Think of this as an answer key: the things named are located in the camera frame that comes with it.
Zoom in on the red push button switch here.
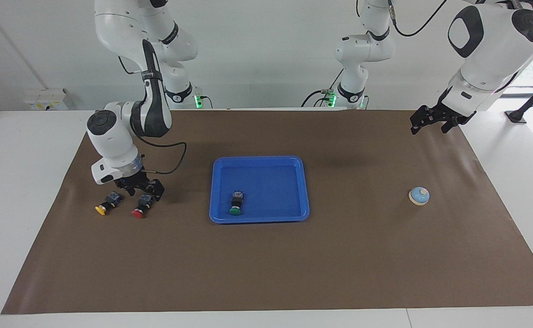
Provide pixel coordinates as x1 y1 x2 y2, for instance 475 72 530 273
132 194 154 219

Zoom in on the yellow push button switch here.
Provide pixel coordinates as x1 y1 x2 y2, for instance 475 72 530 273
95 191 123 216

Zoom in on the light blue desk bell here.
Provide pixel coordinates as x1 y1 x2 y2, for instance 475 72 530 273
408 186 430 206

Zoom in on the green push button switch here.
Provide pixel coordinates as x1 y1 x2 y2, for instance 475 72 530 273
228 191 244 216

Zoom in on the blue plastic tray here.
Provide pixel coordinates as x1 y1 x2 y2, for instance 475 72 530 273
209 156 310 225

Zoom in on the black angled stand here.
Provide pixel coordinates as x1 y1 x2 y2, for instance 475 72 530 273
505 73 533 124

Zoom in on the brown paper table mat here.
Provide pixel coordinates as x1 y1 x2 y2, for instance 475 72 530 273
1 109 533 315

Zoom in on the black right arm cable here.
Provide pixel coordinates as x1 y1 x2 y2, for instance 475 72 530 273
118 55 187 175

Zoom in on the white wall socket box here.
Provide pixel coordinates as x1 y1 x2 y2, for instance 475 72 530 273
24 89 69 111

